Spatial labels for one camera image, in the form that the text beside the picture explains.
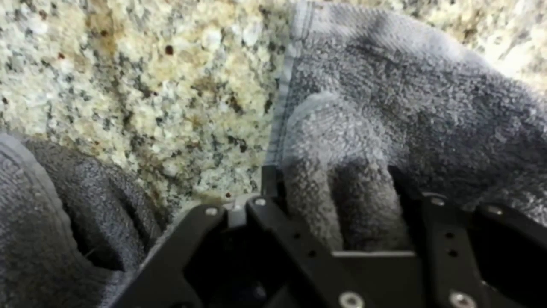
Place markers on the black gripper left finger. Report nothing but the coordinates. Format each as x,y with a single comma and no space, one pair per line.
275,257

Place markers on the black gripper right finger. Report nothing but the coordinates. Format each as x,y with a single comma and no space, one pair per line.
473,262

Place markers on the grey terry cloth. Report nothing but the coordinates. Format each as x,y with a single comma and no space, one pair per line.
399,103

